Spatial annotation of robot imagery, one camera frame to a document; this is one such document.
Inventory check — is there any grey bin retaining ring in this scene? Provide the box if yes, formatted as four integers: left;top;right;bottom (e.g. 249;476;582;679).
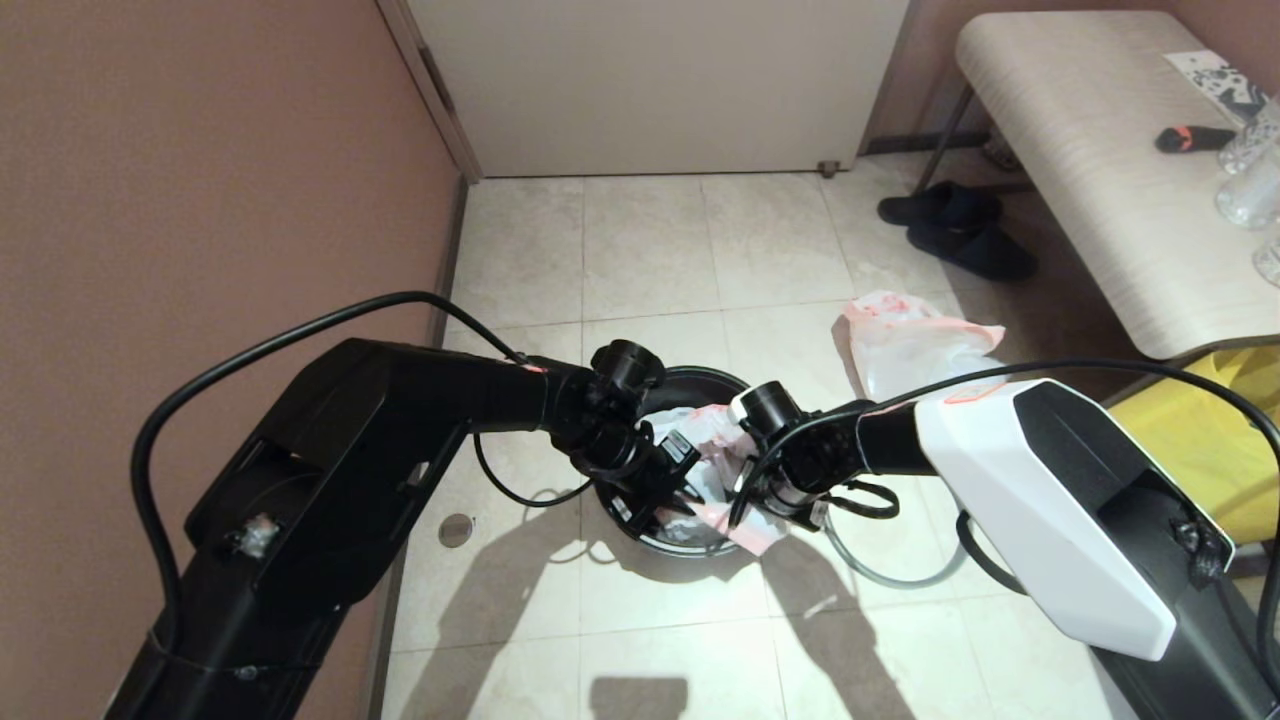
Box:
825;475;969;590

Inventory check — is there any black round trash bin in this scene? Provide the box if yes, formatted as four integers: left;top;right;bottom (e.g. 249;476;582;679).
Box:
595;365;756;558

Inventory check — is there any yellow fabric bag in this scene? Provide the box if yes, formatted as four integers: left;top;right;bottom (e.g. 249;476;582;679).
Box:
1105;345;1280;546

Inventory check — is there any dark blue slipper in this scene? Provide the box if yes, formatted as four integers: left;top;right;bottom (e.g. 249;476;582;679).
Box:
878;181;1004;228
906;221;1039;283

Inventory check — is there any white door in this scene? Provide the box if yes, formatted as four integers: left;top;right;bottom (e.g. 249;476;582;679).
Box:
408;0;911;178

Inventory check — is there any beige wood-grain table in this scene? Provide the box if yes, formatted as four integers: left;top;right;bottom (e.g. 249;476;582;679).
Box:
915;10;1280;361

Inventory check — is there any black-and-white printed paper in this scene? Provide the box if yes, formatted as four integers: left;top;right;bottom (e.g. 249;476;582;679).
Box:
1165;50;1273;128

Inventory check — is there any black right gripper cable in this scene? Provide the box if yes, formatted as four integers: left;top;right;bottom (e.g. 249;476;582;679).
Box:
735;358;1280;691

